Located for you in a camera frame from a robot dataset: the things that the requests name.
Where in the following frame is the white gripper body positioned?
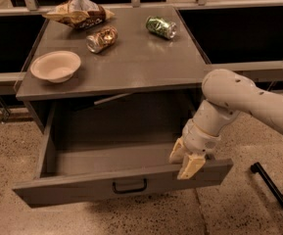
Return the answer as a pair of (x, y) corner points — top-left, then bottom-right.
(181, 118), (220, 157)

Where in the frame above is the grey drawer cabinet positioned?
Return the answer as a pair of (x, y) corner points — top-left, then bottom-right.
(15, 5), (211, 134)

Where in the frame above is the grey top drawer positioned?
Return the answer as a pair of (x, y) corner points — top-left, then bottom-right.
(14, 93), (233, 208)

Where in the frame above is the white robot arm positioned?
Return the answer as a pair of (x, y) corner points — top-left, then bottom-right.
(169, 70), (283, 180)

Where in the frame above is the green soda can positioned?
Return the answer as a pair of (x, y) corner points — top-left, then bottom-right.
(146, 16), (176, 40)

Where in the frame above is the gold crushed can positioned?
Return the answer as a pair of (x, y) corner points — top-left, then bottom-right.
(86, 25), (118, 54)

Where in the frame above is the brown chip bag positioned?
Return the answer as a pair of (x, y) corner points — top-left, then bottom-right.
(44, 0), (115, 29)

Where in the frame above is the black metal bar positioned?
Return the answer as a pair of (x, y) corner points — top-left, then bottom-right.
(250, 163), (283, 209)

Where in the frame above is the white paper bowl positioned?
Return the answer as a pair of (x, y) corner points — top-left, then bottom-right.
(30, 51), (81, 83)

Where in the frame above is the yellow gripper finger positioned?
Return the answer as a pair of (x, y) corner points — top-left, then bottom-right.
(177, 154), (206, 180)
(168, 137), (187, 164)

